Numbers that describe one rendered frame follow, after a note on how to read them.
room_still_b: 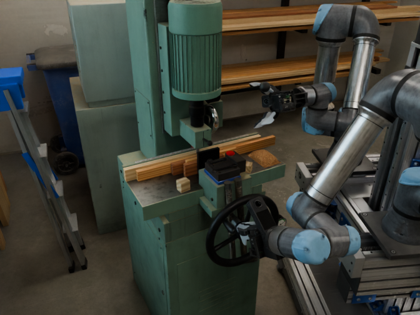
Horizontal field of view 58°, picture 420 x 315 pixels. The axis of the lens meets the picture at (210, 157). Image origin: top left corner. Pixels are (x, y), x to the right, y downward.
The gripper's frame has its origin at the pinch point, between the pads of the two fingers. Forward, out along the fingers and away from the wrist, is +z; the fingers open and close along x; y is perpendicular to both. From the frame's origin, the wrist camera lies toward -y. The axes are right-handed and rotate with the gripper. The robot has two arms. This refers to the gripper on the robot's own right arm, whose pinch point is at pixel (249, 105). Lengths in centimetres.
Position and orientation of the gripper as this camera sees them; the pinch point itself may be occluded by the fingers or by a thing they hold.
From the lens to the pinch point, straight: 131.9
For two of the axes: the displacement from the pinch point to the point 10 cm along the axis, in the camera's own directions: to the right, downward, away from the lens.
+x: 1.4, 9.7, 2.1
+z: -8.8, 2.1, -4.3
